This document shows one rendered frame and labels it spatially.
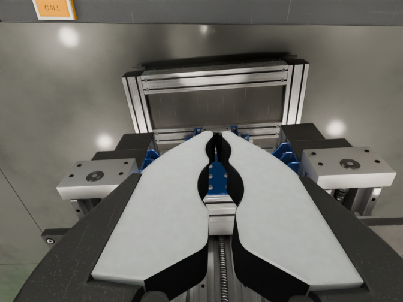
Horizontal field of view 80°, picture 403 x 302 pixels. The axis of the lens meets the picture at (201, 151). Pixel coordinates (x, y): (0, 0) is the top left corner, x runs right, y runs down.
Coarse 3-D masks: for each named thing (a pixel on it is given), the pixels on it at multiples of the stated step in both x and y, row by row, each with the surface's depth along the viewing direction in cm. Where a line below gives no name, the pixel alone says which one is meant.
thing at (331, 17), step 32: (0, 0) 34; (96, 0) 33; (128, 0) 33; (160, 0) 33; (192, 0) 33; (224, 0) 33; (256, 0) 33; (288, 0) 33; (320, 0) 33; (352, 0) 33; (384, 0) 33
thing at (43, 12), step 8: (40, 0) 33; (48, 0) 32; (56, 0) 32; (64, 0) 32; (72, 0) 33; (40, 8) 33; (48, 8) 33; (56, 8) 33; (64, 8) 33; (40, 16) 34; (48, 16) 34; (56, 16) 34; (64, 16) 34
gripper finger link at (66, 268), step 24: (120, 192) 8; (96, 216) 7; (120, 216) 7; (72, 240) 6; (96, 240) 6; (48, 264) 6; (72, 264) 6; (24, 288) 5; (48, 288) 5; (72, 288) 5; (96, 288) 5; (120, 288) 5
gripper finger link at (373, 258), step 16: (320, 192) 8; (320, 208) 7; (336, 208) 7; (336, 224) 7; (352, 224) 7; (352, 240) 6; (368, 240) 6; (352, 256) 6; (368, 256) 6; (384, 256) 6; (400, 256) 6; (368, 272) 6; (384, 272) 6; (400, 272) 6; (352, 288) 6; (368, 288) 5; (384, 288) 5; (400, 288) 5
